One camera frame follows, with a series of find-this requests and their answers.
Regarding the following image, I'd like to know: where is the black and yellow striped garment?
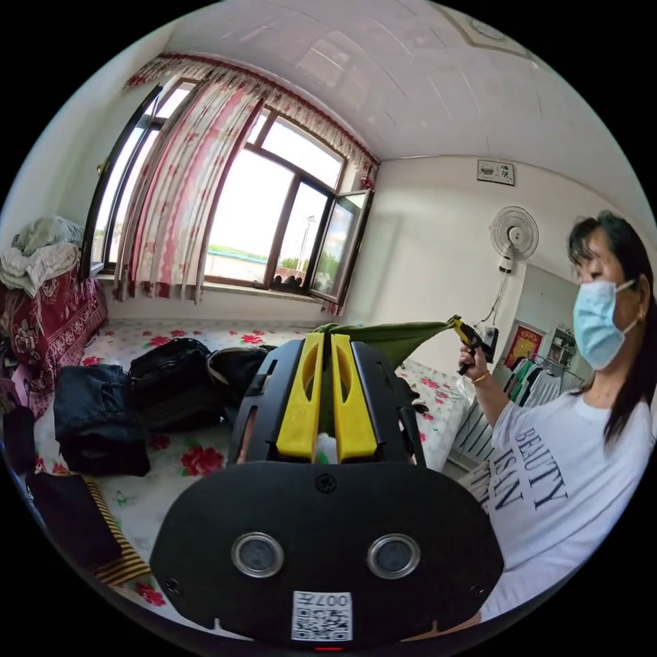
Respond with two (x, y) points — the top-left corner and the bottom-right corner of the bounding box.
(24, 471), (152, 588)

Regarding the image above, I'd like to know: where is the window with dark frame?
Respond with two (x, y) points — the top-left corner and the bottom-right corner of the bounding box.
(79, 77), (376, 309)

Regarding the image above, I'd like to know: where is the pile of dark jeans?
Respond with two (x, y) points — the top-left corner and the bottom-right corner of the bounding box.
(53, 363), (153, 477)

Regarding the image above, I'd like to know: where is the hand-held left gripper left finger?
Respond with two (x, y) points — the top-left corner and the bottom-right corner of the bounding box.
(276, 333), (326, 461)

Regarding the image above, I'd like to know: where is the black garment with olive trim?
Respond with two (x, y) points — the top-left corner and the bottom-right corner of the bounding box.
(207, 344), (281, 413)

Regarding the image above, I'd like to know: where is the pink and white curtain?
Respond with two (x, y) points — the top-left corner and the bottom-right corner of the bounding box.
(112, 53), (382, 317)

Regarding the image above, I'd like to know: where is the person's right hand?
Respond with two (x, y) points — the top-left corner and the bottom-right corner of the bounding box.
(458, 342), (489, 384)

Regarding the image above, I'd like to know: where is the black jacket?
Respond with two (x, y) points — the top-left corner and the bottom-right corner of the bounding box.
(127, 337), (228, 433)

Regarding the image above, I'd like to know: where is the heap of pale blankets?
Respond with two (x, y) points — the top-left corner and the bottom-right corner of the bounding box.
(0, 216), (86, 300)

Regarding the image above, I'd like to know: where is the green vest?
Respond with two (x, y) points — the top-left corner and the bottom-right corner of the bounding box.
(311, 320), (458, 372)

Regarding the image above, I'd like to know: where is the person's body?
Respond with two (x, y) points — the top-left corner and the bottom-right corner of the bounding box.
(456, 209), (657, 623)

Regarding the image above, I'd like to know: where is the red patterned cloth-covered stack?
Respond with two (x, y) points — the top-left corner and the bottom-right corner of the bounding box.
(0, 264), (110, 420)

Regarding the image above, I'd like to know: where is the shelf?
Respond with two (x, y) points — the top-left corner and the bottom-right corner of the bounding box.
(547, 323), (580, 366)

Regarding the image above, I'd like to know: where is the person's right forearm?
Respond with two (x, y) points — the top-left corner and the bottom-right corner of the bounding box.
(469, 374), (515, 438)

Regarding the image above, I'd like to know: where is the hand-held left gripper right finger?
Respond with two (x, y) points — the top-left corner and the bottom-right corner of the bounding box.
(330, 333), (378, 463)

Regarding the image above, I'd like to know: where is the clothes rack with garments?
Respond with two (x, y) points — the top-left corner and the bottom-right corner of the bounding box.
(504, 350), (587, 409)

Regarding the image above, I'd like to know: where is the white wall fan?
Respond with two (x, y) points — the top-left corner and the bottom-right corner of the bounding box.
(487, 205), (541, 274)

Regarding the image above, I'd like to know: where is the red wall poster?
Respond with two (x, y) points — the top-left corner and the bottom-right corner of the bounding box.
(504, 324), (545, 370)

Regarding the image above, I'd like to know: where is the bed with floral sheet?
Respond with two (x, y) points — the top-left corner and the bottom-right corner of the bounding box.
(28, 317), (481, 610)

